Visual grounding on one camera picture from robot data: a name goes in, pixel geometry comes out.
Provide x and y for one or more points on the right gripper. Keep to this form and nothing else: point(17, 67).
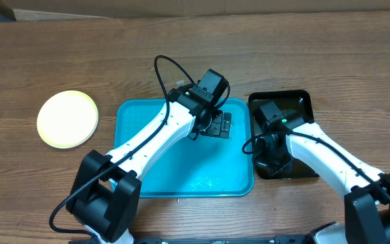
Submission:
point(264, 162)

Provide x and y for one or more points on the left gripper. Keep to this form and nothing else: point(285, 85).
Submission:
point(222, 125)

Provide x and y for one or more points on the yellow plate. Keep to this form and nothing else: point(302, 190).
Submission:
point(67, 119)

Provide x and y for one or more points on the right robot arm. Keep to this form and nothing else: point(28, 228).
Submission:
point(365, 189)

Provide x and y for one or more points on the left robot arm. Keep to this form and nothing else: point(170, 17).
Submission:
point(106, 190)

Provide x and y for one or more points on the black water tray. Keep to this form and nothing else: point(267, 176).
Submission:
point(297, 110)

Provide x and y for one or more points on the blue plastic tray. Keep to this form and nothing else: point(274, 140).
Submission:
point(207, 166)

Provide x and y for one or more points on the small white paper scrap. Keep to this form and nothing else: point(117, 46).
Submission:
point(180, 82)

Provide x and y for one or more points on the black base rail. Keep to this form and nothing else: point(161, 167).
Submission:
point(278, 239)

